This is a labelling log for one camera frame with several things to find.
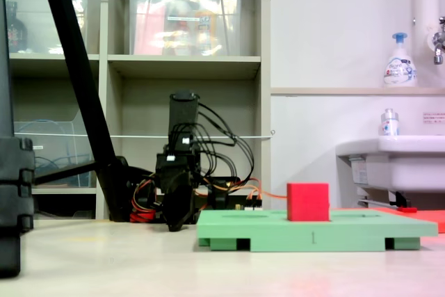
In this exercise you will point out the dark glass bottle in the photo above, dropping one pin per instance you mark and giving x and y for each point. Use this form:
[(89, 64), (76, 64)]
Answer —
[(15, 32)]

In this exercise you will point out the large clear storage bin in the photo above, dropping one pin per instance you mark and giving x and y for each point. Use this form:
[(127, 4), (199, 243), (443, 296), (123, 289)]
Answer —
[(229, 15)]

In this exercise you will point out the white sink label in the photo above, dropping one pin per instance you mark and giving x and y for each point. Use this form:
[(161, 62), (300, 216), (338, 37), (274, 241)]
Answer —
[(359, 172)]

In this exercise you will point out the yellow bottle pink cap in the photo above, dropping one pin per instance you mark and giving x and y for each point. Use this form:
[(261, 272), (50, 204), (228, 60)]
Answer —
[(205, 22)]

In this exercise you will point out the black tripod leg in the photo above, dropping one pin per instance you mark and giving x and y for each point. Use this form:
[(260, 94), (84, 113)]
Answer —
[(81, 67)]

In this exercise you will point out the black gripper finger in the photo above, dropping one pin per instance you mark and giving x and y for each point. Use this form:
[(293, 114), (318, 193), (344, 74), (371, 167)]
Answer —
[(172, 203), (187, 196)]

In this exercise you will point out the pink sheet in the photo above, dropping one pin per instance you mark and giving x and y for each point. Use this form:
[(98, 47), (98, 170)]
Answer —
[(146, 32)]

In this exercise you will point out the notched black stack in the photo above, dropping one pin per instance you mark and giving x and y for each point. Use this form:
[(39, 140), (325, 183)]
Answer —
[(14, 189)]

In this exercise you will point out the white wall sign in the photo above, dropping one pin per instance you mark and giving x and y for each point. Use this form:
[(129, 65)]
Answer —
[(434, 118)]

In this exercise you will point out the red square block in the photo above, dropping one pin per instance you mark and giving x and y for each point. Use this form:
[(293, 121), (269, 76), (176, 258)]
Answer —
[(307, 203)]

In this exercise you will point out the dark grey tripod leg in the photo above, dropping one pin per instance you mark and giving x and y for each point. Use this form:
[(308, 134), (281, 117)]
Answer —
[(5, 50)]

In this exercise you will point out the red base clamp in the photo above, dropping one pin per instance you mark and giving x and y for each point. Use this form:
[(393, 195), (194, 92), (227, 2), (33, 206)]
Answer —
[(144, 216)]

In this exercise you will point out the small circuit board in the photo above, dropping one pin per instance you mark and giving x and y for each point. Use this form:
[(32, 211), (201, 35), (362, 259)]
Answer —
[(248, 207)]

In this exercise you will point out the white sink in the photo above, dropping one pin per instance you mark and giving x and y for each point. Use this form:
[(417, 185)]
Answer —
[(400, 165)]

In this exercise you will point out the metal rail under sink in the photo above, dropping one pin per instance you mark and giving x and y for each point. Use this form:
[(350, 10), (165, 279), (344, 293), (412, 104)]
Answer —
[(375, 203)]

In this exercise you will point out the small red piece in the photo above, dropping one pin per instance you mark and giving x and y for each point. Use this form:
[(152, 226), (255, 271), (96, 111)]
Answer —
[(406, 209)]

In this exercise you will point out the narrow clear storage bin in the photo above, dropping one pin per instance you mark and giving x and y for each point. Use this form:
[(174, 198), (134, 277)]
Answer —
[(84, 8)]

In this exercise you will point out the white blue soap dispenser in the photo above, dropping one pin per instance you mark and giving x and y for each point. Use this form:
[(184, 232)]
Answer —
[(400, 71)]

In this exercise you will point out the metal faucet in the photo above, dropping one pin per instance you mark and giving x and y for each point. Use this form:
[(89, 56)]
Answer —
[(438, 50)]

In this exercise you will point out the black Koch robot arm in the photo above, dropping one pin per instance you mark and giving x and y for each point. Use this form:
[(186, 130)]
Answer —
[(182, 112)]

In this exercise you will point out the small clear sanitizer bottle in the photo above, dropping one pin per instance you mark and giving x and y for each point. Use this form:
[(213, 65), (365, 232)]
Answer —
[(389, 124)]

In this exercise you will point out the green shape sorting board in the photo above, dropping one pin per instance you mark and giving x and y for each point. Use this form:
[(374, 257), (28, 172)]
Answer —
[(313, 231)]

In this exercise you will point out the beige shelf unit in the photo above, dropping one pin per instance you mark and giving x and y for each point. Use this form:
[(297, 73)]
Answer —
[(184, 62)]

